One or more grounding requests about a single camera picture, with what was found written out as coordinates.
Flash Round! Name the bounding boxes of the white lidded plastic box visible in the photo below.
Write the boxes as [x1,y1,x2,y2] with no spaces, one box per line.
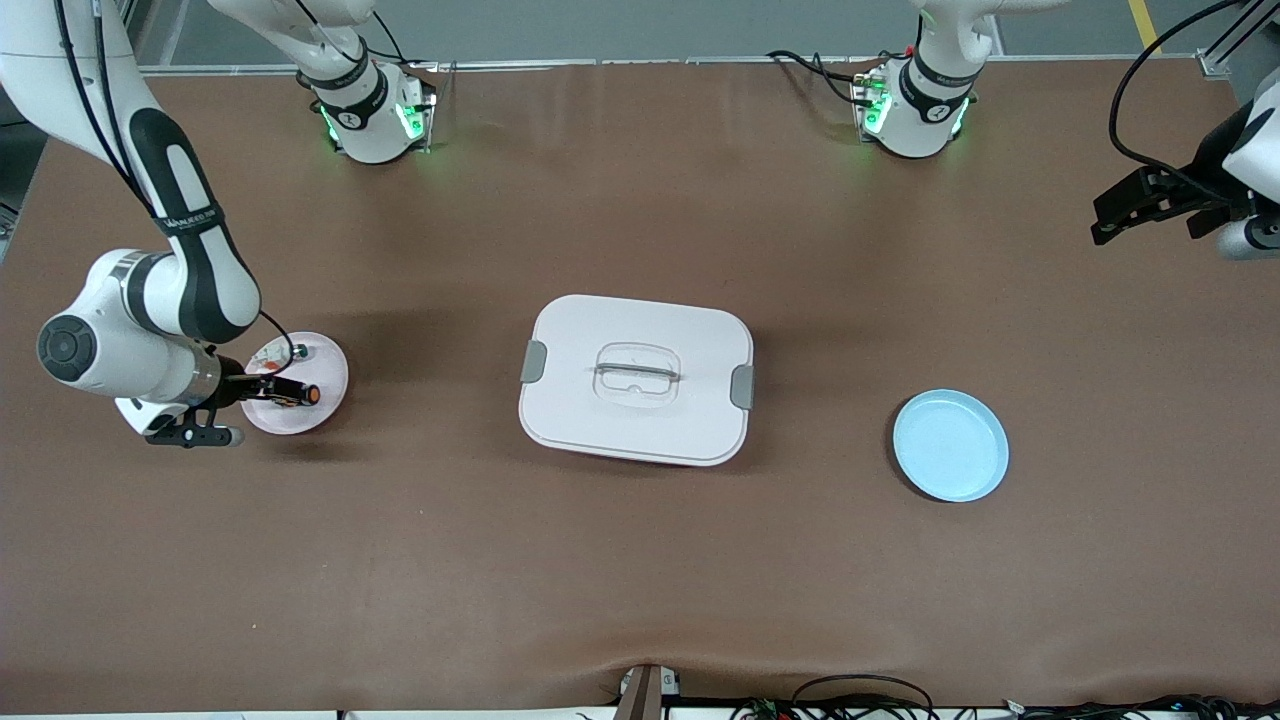
[518,294,755,468]

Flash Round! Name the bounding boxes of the pink round plate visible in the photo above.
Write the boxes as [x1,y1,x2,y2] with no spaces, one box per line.
[240,332,350,436]

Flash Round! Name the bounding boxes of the light blue round plate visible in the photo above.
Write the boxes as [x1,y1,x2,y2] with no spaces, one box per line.
[893,389,1010,503]

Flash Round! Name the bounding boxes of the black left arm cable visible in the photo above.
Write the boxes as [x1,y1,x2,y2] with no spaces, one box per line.
[1107,0,1241,187]

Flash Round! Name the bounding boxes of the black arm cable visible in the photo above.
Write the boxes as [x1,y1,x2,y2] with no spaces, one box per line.
[1107,0,1241,187]
[55,0,301,381]

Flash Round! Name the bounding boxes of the aluminium frame profile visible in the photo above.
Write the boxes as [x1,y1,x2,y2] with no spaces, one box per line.
[1198,0,1280,81]

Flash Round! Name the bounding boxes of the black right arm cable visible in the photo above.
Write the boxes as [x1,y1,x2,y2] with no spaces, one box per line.
[55,0,301,381]

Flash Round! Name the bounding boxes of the black base power cable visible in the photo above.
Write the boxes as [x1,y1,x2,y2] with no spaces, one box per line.
[767,48,887,109]

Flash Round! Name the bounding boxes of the clear box lid handle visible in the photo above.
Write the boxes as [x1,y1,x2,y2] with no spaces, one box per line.
[594,342,684,410]

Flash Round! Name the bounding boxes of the metal table edge rail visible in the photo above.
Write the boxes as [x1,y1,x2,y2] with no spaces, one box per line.
[140,57,1201,75]

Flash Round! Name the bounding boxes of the brown camera mount post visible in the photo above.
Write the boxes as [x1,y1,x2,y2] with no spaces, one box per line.
[612,663,683,720]

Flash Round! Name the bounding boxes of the black looped cable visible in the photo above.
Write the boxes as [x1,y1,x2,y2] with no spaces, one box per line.
[790,674,937,720]

